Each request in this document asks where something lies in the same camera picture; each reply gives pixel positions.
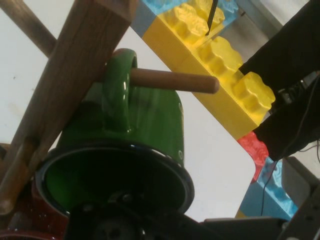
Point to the small red toy brick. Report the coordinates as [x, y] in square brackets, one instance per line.
[255, 152]

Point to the red mug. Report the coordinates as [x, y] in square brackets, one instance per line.
[37, 212]

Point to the large light blue toy brick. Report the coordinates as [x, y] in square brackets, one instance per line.
[160, 6]

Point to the black fabric cover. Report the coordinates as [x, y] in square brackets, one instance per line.
[287, 62]

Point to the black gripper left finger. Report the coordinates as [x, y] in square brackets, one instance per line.
[120, 222]

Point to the large yellow toy brick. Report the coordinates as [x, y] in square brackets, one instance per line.
[200, 87]

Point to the brown wooden mug tree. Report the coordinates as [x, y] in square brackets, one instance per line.
[75, 62]

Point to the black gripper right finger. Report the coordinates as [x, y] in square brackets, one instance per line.
[245, 228]

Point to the grey metal frame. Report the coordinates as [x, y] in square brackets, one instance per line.
[302, 200]

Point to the green mug with white print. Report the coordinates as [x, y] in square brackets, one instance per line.
[155, 120]

